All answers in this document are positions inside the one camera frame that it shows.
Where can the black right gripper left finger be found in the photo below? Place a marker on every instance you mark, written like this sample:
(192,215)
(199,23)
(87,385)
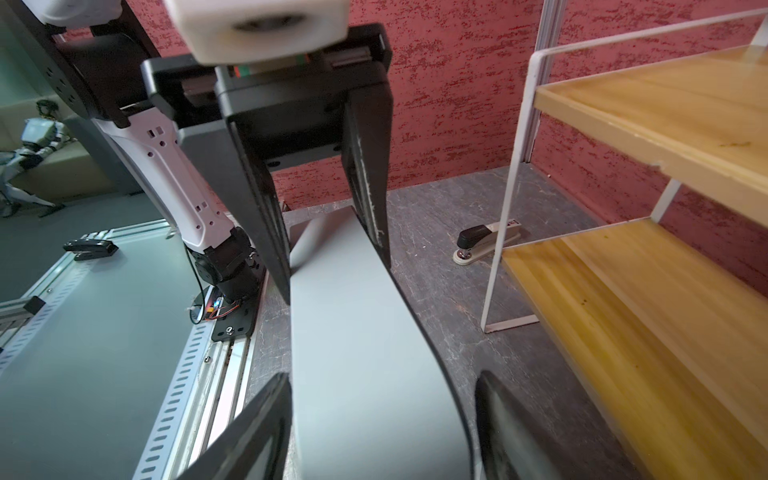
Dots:
(255,445)

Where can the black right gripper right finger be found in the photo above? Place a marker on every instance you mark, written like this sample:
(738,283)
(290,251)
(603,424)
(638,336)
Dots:
(513,445)

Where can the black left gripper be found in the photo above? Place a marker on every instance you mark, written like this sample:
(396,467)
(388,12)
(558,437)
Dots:
(333,102)

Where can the grey rectangular alarm clock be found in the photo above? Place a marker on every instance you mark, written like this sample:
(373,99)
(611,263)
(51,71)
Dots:
(371,398)

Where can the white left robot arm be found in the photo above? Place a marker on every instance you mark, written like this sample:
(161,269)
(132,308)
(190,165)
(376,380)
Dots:
(91,53)

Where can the white wooden two-tier shelf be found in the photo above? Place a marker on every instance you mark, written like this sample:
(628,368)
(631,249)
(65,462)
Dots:
(670,347)

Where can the beige black stapler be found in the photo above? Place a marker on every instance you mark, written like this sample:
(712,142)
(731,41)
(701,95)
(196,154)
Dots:
(478,242)

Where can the humanoid robot in background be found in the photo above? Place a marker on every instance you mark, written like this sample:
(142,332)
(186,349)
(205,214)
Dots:
(42,136)

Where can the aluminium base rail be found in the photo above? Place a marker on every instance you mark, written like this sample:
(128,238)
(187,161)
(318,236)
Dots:
(103,361)

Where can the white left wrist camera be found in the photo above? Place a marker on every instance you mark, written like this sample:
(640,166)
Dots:
(229,32)

